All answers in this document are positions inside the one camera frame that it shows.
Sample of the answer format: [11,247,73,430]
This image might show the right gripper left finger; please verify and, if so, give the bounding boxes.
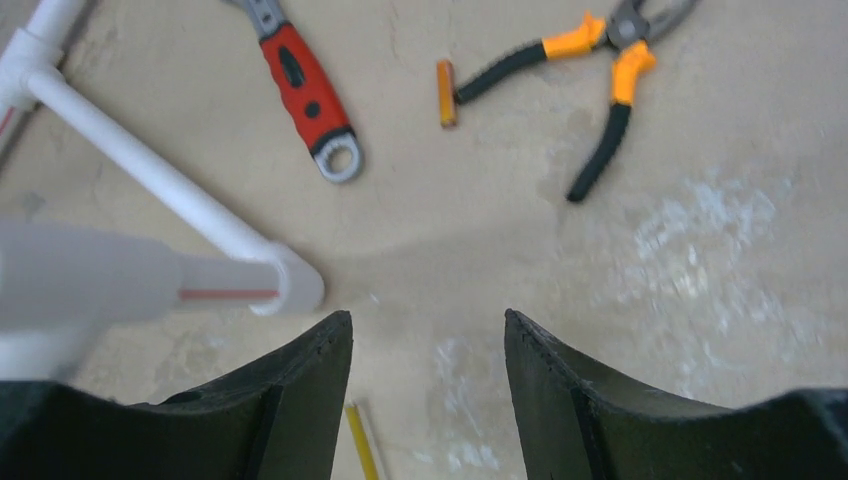
[1,311,353,479]

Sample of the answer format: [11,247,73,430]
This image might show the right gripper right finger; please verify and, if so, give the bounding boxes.
[504,310,847,479]

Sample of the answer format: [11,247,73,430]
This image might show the yellow tape measure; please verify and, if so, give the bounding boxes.
[344,401,389,480]

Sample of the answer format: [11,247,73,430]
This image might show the white PVC pipe frame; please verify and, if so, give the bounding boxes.
[1,1,326,380]

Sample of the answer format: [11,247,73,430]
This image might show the orange handled pliers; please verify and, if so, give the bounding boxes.
[453,0,702,205]

